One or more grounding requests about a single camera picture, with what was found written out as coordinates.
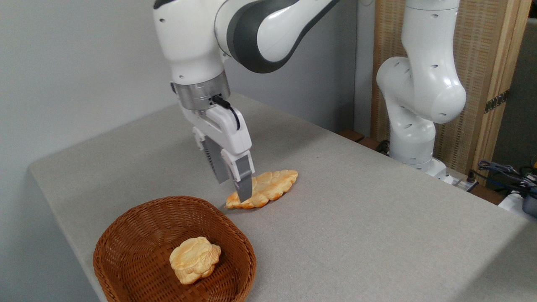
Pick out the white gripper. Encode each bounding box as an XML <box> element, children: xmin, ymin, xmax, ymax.
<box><xmin>180</xmin><ymin>103</ymin><xmax>255</xmax><ymax>203</ymax></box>

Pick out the long flat braided bread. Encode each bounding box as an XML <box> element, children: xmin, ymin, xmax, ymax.
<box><xmin>225</xmin><ymin>169</ymin><xmax>299</xmax><ymax>209</ymax></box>

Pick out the round puffy bread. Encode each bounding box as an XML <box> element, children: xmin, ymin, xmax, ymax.
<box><xmin>169</xmin><ymin>237</ymin><xmax>222</xmax><ymax>285</ymax></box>

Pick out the brown wicker basket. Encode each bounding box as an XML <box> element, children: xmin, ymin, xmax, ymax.
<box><xmin>93</xmin><ymin>195</ymin><xmax>257</xmax><ymax>302</ymax></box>

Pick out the dark metal screen hinge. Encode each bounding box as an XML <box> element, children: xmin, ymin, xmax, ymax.
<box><xmin>485</xmin><ymin>89</ymin><xmax>510</xmax><ymax>114</ymax></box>

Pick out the woven wooden folding screen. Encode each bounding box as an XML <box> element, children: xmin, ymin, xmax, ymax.
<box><xmin>371</xmin><ymin>0</ymin><xmax>532</xmax><ymax>182</ymax></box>

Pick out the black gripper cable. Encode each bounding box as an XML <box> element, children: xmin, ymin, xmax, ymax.
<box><xmin>211</xmin><ymin>95</ymin><xmax>241</xmax><ymax>130</ymax></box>

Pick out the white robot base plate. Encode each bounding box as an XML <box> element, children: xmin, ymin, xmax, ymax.
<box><xmin>444</xmin><ymin>168</ymin><xmax>480</xmax><ymax>193</ymax></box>

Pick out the blue grey cable bundle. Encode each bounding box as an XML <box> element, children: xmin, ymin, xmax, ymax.
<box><xmin>477</xmin><ymin>160</ymin><xmax>537</xmax><ymax>198</ymax></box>

